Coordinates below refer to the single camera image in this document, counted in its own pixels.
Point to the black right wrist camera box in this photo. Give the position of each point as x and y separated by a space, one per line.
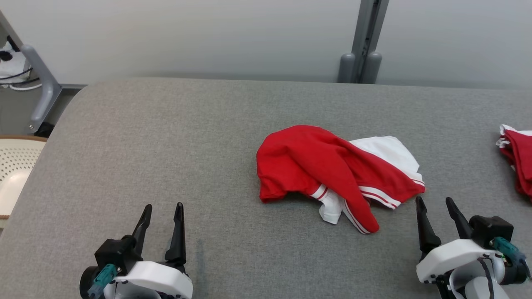
490 230

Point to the grey curved frame leg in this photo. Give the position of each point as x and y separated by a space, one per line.
43 83

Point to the white perforated laundry basket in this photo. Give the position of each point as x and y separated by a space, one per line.
16 174

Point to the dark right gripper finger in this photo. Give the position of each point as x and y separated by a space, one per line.
460 220
426 232

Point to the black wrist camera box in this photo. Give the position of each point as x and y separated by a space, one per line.
490 230
116 253

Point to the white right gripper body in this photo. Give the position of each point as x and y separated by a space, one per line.
453 255

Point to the black caster wheel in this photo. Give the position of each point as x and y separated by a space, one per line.
43 129

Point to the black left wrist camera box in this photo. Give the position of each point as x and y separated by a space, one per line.
116 253

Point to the red white basketball jersey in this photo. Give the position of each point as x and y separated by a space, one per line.
311 162
521 162

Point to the white power strip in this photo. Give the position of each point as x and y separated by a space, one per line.
12 62

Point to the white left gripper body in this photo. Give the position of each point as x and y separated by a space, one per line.
158 280

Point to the grey metal frame post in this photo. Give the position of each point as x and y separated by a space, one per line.
361 41

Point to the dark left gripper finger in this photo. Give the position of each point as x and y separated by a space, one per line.
143 228
178 241

